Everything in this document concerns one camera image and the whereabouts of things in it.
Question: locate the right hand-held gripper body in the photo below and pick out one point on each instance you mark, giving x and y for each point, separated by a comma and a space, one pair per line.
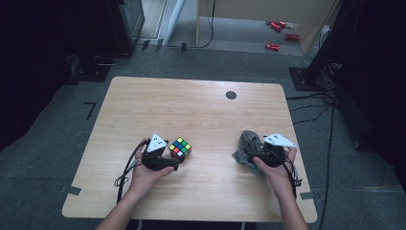
273, 156

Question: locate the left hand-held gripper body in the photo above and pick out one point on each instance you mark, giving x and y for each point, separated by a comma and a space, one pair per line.
153, 159

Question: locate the multicoloured puzzle cube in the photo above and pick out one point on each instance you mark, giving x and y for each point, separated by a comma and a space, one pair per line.
180, 148

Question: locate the grey fluffy cloth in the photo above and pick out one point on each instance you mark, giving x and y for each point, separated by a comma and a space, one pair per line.
247, 147

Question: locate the person's left hand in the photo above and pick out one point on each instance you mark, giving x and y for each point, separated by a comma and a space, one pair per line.
143, 182

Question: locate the person's right hand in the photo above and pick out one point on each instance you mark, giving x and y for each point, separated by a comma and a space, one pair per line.
281, 180

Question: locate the grey floor tape strip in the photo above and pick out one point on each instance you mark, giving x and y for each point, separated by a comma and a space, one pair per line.
307, 195
72, 190

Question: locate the red can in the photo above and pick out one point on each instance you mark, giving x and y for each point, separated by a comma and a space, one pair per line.
283, 24
272, 47
291, 36
276, 27

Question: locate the black floor tape strip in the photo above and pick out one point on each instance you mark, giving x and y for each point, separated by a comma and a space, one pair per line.
183, 47
145, 44
159, 44

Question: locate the black curtain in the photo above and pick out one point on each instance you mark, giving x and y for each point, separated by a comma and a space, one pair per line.
376, 80
38, 64

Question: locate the dark glass cabinet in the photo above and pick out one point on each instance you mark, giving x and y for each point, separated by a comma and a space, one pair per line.
130, 22

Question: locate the black stand base plate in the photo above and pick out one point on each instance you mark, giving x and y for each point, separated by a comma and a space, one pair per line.
91, 73
301, 80

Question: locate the white aluminium rail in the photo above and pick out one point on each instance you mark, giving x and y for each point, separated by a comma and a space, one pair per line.
172, 19

